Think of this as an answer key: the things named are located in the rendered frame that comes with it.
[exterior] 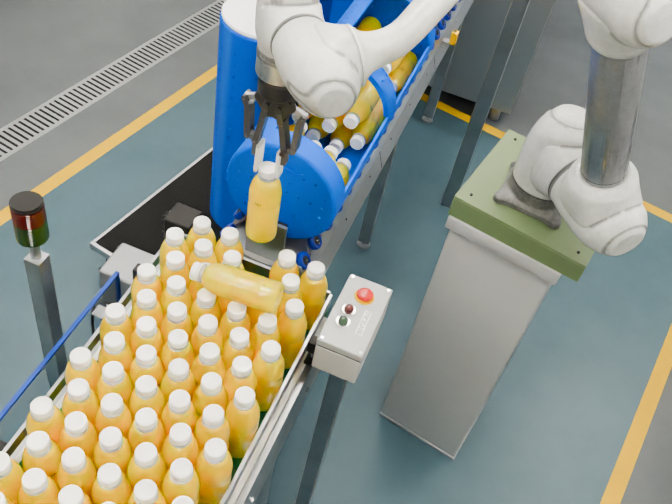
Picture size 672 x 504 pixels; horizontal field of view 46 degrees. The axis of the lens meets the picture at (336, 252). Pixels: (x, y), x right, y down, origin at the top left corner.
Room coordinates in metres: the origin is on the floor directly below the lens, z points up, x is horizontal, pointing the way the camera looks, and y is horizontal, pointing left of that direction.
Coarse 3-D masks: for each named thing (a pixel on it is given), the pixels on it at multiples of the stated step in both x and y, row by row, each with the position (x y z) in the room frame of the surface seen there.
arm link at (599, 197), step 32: (608, 0) 1.25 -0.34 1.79; (640, 0) 1.22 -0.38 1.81; (608, 32) 1.25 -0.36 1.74; (640, 32) 1.20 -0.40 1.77; (608, 64) 1.29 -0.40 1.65; (640, 64) 1.30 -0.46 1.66; (608, 96) 1.31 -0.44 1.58; (640, 96) 1.34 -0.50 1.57; (608, 128) 1.32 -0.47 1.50; (576, 160) 1.45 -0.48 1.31; (608, 160) 1.34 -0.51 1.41; (576, 192) 1.36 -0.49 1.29; (608, 192) 1.35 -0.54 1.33; (640, 192) 1.40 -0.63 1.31; (576, 224) 1.36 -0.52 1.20; (608, 224) 1.32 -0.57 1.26; (640, 224) 1.34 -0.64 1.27
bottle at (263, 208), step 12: (252, 180) 1.18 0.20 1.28; (264, 180) 1.17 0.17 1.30; (276, 180) 1.18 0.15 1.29; (252, 192) 1.16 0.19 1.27; (264, 192) 1.16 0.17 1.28; (276, 192) 1.17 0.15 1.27; (252, 204) 1.16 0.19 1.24; (264, 204) 1.15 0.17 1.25; (276, 204) 1.17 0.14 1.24; (252, 216) 1.15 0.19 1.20; (264, 216) 1.15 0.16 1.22; (276, 216) 1.17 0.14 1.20; (252, 228) 1.15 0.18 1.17; (264, 228) 1.15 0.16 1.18; (276, 228) 1.18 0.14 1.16; (252, 240) 1.15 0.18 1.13; (264, 240) 1.15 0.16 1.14
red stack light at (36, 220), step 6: (42, 210) 1.00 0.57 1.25; (12, 216) 0.98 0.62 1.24; (18, 216) 0.97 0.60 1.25; (24, 216) 0.97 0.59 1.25; (30, 216) 0.98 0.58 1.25; (36, 216) 0.99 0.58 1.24; (42, 216) 1.00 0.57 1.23; (12, 222) 0.98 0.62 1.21; (18, 222) 0.97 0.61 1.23; (24, 222) 0.97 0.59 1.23; (30, 222) 0.98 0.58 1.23; (36, 222) 0.98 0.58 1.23; (42, 222) 0.99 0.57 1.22; (24, 228) 0.97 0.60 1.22; (30, 228) 0.98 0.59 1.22; (36, 228) 0.98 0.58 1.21
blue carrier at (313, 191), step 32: (384, 0) 2.22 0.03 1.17; (384, 96) 1.73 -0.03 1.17; (384, 128) 1.69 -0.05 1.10; (288, 160) 1.35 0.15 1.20; (320, 160) 1.37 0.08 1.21; (352, 160) 1.66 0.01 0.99; (288, 192) 1.35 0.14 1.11; (320, 192) 1.34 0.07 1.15; (288, 224) 1.35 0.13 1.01; (320, 224) 1.33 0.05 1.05
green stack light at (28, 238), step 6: (18, 228) 0.97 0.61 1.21; (42, 228) 0.99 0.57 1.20; (18, 234) 0.97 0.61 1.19; (24, 234) 0.97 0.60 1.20; (30, 234) 0.97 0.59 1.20; (36, 234) 0.98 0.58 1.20; (42, 234) 0.99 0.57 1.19; (48, 234) 1.01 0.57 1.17; (18, 240) 0.97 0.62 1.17; (24, 240) 0.97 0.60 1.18; (30, 240) 0.97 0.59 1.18; (36, 240) 0.98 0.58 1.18; (42, 240) 0.99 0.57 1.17; (24, 246) 0.97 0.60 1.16; (30, 246) 0.97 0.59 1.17; (36, 246) 0.98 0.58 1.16
